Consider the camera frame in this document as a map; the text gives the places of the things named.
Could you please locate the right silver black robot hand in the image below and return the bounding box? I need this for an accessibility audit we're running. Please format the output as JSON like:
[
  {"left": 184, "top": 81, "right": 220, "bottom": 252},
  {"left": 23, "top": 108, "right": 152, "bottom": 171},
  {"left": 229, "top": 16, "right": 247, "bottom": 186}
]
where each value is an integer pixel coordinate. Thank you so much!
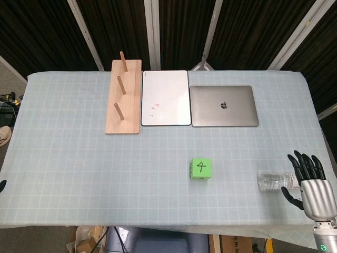
[{"left": 281, "top": 150, "right": 331, "bottom": 222}]

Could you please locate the green cube with black numbers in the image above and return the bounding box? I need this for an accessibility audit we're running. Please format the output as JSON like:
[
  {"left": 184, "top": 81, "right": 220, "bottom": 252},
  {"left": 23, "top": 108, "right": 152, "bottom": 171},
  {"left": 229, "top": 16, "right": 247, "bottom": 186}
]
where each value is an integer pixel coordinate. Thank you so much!
[{"left": 189, "top": 158, "right": 212, "bottom": 181}]

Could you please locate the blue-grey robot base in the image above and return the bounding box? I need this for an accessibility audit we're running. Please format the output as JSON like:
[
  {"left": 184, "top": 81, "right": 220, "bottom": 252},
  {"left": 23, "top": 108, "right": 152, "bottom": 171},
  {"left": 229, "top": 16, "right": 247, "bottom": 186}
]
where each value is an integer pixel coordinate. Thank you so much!
[{"left": 105, "top": 226, "right": 210, "bottom": 253}]

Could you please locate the light blue grid tablecloth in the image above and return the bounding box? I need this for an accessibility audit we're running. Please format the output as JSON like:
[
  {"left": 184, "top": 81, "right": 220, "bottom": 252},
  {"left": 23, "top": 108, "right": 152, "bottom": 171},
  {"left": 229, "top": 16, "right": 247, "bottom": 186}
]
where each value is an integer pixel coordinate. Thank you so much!
[{"left": 0, "top": 70, "right": 337, "bottom": 250}]

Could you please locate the clear plastic water bottle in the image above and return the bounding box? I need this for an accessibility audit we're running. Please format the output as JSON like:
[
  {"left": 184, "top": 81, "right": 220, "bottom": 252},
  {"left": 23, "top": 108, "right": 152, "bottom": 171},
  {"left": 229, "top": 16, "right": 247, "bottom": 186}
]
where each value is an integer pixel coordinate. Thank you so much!
[{"left": 257, "top": 171, "right": 302, "bottom": 191}]

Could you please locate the brown cardboard box with print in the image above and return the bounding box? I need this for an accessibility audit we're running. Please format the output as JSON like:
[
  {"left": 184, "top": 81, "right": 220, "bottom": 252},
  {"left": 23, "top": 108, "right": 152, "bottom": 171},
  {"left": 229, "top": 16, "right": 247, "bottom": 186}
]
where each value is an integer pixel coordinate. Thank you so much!
[{"left": 209, "top": 234, "right": 266, "bottom": 253}]

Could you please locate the open cardboard box with scraps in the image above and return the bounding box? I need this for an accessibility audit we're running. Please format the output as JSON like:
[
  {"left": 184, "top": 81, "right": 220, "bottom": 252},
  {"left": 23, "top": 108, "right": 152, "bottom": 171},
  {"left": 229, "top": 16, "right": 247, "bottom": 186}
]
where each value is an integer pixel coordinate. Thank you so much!
[{"left": 65, "top": 226, "right": 108, "bottom": 253}]

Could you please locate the grey closed laptop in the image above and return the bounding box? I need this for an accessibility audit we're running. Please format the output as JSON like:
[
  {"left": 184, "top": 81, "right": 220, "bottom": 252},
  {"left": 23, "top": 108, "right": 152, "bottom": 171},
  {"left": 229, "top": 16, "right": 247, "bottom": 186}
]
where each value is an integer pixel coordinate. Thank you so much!
[{"left": 189, "top": 85, "right": 260, "bottom": 128}]

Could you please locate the wooden board with three pegs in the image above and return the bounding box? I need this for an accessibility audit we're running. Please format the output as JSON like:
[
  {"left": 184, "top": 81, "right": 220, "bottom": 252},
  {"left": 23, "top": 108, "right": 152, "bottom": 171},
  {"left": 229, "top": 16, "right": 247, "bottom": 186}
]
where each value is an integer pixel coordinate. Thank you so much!
[{"left": 105, "top": 51, "right": 142, "bottom": 135}]

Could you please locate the white tripod stand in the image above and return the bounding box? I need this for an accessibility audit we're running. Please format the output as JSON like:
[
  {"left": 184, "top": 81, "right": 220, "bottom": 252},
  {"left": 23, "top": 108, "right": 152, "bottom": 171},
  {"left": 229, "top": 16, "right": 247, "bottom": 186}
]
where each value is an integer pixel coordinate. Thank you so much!
[{"left": 191, "top": 51, "right": 214, "bottom": 71}]

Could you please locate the white tablet whiteboard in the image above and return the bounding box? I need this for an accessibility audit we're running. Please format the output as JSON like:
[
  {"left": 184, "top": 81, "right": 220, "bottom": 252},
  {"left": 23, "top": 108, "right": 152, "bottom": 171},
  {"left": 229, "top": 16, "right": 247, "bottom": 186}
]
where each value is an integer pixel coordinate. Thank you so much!
[{"left": 141, "top": 70, "right": 191, "bottom": 127}]

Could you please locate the tangled cables and power strip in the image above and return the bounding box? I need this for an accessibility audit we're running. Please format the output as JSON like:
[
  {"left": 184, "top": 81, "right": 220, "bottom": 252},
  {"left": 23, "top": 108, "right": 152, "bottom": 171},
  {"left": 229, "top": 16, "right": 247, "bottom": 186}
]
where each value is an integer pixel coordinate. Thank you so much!
[{"left": 0, "top": 91, "right": 23, "bottom": 127}]

